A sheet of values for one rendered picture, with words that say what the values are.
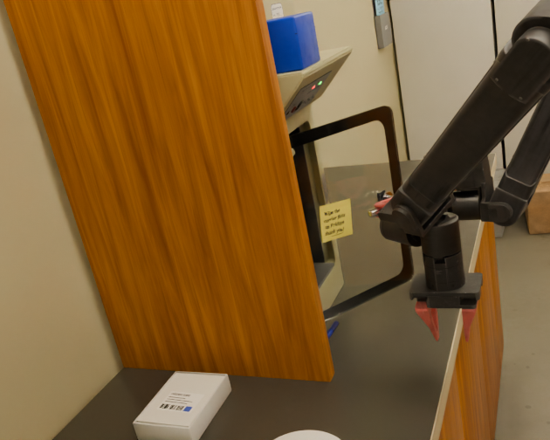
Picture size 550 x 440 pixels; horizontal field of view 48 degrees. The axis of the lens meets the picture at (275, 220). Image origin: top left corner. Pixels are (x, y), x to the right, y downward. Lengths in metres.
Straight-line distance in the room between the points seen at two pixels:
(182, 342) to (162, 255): 0.20
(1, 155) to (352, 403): 0.78
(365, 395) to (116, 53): 0.75
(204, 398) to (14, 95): 0.67
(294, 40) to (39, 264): 0.65
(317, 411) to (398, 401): 0.14
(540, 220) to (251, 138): 3.13
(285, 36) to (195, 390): 0.67
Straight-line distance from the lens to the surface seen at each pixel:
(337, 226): 1.25
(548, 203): 3.99
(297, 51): 1.09
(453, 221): 0.91
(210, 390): 1.20
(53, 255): 1.32
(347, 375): 1.22
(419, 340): 1.30
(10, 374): 1.26
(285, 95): 1.08
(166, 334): 1.32
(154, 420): 1.17
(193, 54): 1.05
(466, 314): 0.95
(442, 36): 4.16
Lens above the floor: 1.63
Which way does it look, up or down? 19 degrees down
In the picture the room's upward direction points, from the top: 12 degrees counter-clockwise
